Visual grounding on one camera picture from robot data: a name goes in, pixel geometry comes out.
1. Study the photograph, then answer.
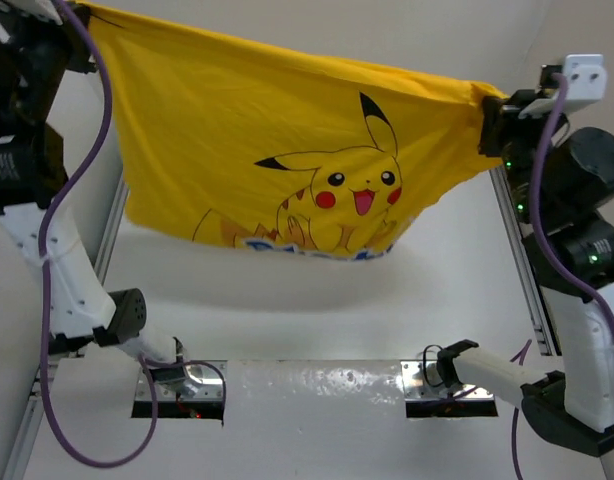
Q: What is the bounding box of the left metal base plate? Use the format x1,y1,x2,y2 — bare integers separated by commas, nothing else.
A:
149,361,227,402

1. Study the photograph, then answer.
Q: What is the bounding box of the aluminium table frame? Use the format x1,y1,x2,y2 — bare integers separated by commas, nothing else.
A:
1,164,608,480

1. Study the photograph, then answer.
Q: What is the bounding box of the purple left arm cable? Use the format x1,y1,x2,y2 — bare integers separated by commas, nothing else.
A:
36,0,228,470

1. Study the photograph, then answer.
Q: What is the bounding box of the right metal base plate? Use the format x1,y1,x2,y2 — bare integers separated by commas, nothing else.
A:
401,358,494,402

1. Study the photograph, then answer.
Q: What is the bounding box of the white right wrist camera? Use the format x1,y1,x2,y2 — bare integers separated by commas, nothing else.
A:
519,54,608,119

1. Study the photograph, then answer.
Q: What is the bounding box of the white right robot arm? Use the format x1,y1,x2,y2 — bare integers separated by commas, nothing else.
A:
423,90,614,458

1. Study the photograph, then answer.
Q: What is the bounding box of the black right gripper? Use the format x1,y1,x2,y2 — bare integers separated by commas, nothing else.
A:
477,86,571,221

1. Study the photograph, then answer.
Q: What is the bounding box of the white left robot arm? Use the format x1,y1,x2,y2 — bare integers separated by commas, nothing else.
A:
0,1,189,386

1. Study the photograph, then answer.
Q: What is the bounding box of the white front cover board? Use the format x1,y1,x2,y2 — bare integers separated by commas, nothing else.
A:
25,361,603,479

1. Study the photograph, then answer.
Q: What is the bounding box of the metal base plate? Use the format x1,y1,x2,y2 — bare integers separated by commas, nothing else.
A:
149,361,227,402
401,358,494,402

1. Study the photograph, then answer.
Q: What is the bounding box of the yellow printed pillowcase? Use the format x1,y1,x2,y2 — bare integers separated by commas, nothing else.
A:
89,4,502,260

